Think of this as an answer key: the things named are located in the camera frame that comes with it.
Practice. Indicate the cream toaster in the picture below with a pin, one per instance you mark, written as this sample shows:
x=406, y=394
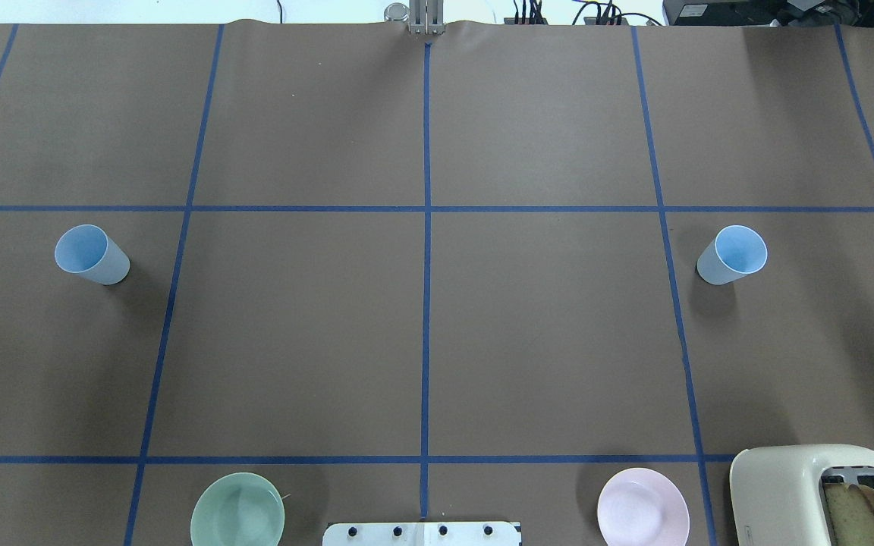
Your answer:
x=777, y=492

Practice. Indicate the black monitor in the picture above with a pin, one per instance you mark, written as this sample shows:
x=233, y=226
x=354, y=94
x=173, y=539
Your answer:
x=769, y=13

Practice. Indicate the toast slice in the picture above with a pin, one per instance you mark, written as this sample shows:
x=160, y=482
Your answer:
x=850, y=511

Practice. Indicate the aluminium frame post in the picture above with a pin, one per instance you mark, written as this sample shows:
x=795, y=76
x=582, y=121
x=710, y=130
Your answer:
x=426, y=17

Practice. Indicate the pink bowl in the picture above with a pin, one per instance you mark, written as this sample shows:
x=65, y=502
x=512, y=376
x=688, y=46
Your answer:
x=642, y=507

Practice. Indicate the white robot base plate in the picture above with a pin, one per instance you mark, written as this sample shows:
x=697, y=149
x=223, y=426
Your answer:
x=424, y=533

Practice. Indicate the light blue cup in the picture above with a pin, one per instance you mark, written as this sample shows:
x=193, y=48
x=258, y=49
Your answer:
x=89, y=253
x=734, y=253

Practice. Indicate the green bowl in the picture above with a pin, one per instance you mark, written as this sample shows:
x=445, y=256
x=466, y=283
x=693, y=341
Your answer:
x=241, y=508

